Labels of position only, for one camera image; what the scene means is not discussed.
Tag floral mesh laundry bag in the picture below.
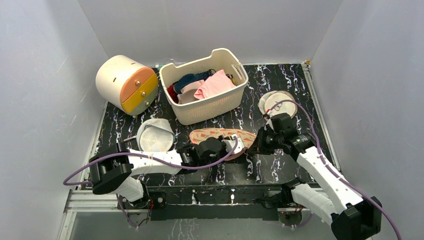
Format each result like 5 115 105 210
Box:
189 127 257 161

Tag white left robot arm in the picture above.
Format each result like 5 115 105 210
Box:
88 136 242 208

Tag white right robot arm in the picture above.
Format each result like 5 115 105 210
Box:
247 113 382 240

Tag round white embroidered laundry bag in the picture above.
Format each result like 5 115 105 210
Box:
258 90 298 118

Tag cream perforated laundry basket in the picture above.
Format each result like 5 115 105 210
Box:
159 48 249 125

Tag white mesh laundry bag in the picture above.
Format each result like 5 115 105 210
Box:
136 118 176 152

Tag navy blue bra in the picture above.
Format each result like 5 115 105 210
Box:
172 69 217 94

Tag red garment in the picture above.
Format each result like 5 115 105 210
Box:
167 85 179 104

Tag pink garment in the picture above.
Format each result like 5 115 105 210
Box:
194 69 236 100

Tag white cylindrical drawer cabinet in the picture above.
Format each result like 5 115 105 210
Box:
95 55 159 116

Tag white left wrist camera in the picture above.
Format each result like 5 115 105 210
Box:
222 134 247 161

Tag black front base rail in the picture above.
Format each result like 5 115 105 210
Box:
119 184 299 221

